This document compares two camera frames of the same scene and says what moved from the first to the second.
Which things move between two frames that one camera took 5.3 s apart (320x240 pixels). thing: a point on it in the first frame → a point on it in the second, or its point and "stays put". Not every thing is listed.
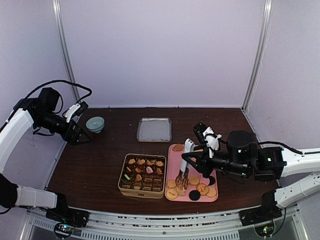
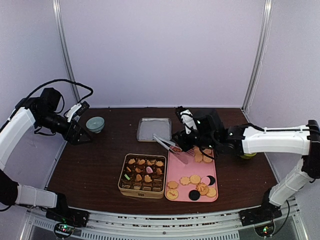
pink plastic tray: [198, 189] stays put
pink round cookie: [149, 170] stays put
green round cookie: [127, 177] stays put
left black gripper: [72, 140] stays put
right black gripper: [202, 158] → [182, 143]
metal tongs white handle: [182, 179] → [166, 143]
